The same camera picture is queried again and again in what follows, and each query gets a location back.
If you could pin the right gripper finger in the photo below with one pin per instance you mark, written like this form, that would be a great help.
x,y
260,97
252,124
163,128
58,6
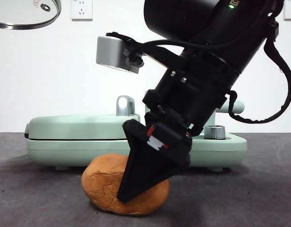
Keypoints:
x,y
145,170

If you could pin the brown potato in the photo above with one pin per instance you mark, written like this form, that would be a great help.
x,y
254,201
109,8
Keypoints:
x,y
100,189

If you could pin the glass lid with green knob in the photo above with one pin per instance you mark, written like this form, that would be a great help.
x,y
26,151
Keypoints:
x,y
25,14

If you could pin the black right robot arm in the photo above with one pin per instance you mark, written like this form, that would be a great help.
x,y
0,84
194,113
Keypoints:
x,y
197,19

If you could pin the green steamer pot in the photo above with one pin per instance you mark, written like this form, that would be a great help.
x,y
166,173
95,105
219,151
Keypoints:
x,y
240,106

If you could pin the silver control knob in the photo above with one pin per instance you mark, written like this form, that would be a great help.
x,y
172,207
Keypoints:
x,y
215,132

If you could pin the green griddle cover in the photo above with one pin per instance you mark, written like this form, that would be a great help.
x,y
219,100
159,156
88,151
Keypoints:
x,y
77,126

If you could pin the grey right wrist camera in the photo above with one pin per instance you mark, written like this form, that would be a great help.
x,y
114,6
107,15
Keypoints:
x,y
110,50

